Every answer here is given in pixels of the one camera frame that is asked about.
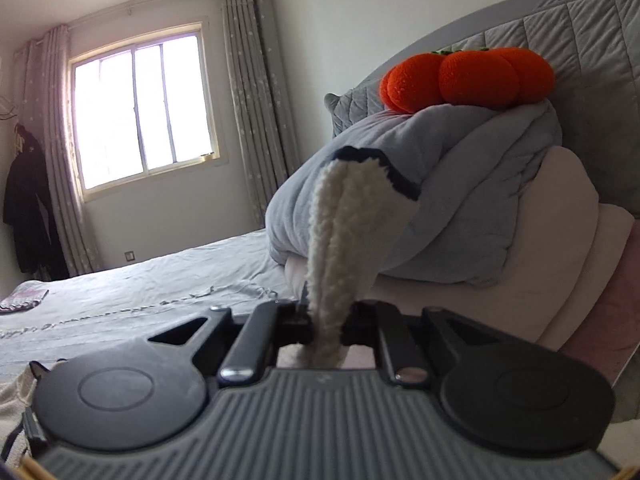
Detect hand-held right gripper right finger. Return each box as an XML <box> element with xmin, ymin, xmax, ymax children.
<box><xmin>345</xmin><ymin>300</ymin><xmax>494</xmax><ymax>384</ymax></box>

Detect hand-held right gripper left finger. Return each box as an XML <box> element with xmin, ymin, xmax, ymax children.
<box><xmin>145</xmin><ymin>301</ymin><xmax>308</xmax><ymax>384</ymax></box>

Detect cream fleece garment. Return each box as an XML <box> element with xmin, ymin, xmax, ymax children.
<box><xmin>0</xmin><ymin>146</ymin><xmax>422</xmax><ymax>461</ymax></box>

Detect dark hanging clothes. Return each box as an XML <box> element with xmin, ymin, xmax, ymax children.
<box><xmin>2</xmin><ymin>130</ymin><xmax>71</xmax><ymax>282</ymax></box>

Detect bed with grey bedspread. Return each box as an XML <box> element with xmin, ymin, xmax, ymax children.
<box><xmin>0</xmin><ymin>227</ymin><xmax>311</xmax><ymax>411</ymax></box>

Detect grey pillow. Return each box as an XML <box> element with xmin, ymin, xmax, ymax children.
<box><xmin>265</xmin><ymin>100</ymin><xmax>564</xmax><ymax>289</ymax></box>

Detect pink pillow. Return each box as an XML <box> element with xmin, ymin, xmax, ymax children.
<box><xmin>285</xmin><ymin>146</ymin><xmax>637</xmax><ymax>352</ymax></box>
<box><xmin>560</xmin><ymin>232</ymin><xmax>640</xmax><ymax>386</ymax></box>

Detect grey patterned curtain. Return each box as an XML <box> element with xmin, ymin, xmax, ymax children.
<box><xmin>25</xmin><ymin>25</ymin><xmax>104</xmax><ymax>277</ymax></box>
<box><xmin>221</xmin><ymin>0</ymin><xmax>302</xmax><ymax>187</ymax></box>

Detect small folded grey cloth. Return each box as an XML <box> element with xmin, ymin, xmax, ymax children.
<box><xmin>0</xmin><ymin>287</ymin><xmax>50</xmax><ymax>315</ymax></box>

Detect orange plush persimmons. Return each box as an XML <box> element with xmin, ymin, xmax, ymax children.
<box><xmin>379</xmin><ymin>47</ymin><xmax>556</xmax><ymax>114</ymax></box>

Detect window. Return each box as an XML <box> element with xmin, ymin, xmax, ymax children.
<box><xmin>69</xmin><ymin>22</ymin><xmax>222</xmax><ymax>192</ymax></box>

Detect quilted grey cushion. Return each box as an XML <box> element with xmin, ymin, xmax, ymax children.
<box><xmin>324</xmin><ymin>0</ymin><xmax>640</xmax><ymax>221</ymax></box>

